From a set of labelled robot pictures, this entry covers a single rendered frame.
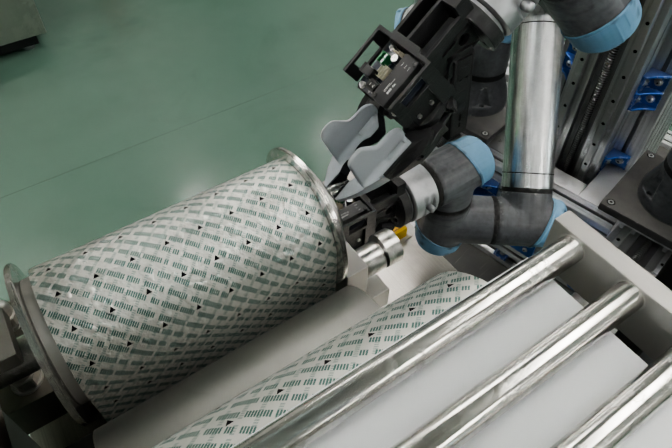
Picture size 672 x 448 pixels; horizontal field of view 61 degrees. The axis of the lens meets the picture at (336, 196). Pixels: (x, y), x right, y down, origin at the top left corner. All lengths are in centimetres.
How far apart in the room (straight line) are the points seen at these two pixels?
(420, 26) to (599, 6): 18
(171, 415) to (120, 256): 13
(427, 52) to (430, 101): 4
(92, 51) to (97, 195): 107
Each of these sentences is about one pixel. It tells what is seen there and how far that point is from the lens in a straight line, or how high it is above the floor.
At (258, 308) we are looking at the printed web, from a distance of 53.
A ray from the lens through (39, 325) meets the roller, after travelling 49.
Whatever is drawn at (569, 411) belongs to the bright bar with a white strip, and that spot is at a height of 144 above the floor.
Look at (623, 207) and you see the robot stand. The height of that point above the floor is 82.
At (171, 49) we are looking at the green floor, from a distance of 321.
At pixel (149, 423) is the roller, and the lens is 51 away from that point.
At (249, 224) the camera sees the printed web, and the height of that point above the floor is 131.
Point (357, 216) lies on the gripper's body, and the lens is 70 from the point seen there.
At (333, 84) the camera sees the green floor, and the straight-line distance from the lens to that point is 285.
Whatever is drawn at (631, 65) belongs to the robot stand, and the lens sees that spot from 129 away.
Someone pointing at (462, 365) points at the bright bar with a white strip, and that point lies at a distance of 28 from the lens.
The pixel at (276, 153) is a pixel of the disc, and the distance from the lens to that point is 56.
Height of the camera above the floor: 168
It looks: 47 degrees down
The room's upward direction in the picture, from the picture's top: straight up
